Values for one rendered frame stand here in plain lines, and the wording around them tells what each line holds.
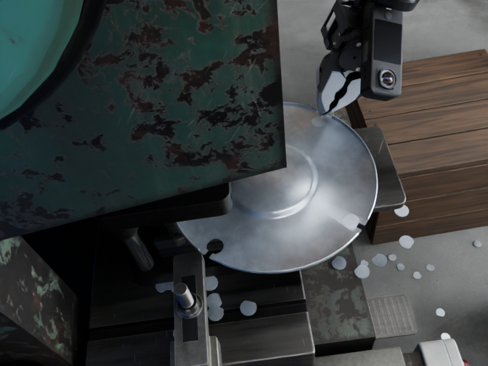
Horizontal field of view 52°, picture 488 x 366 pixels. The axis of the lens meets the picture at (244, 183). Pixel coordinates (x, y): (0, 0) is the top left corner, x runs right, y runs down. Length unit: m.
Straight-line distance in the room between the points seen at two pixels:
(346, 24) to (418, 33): 1.53
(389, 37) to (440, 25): 1.60
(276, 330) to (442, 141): 0.80
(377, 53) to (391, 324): 0.78
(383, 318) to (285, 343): 0.63
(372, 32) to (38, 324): 0.53
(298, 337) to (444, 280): 0.90
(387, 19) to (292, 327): 0.41
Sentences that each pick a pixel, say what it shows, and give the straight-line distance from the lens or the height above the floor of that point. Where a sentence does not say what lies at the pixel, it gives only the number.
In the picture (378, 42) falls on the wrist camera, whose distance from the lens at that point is 0.65.
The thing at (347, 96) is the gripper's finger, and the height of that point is 0.82.
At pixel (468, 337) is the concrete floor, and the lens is 1.48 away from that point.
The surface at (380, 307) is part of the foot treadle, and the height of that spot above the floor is 0.16.
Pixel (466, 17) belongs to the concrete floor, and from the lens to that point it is 2.33.
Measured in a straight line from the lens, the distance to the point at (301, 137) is 0.74.
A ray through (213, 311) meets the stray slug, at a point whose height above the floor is 0.71.
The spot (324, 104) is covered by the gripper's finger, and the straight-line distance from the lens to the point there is 0.74.
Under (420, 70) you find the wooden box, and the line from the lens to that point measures 1.51.
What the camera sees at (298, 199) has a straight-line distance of 0.67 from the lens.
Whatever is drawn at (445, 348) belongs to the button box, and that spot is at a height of 0.63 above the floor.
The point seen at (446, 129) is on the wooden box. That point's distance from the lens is 1.37.
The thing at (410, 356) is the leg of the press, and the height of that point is 0.62.
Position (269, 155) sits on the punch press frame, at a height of 1.08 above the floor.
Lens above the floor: 1.35
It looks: 54 degrees down
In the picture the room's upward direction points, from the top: 10 degrees counter-clockwise
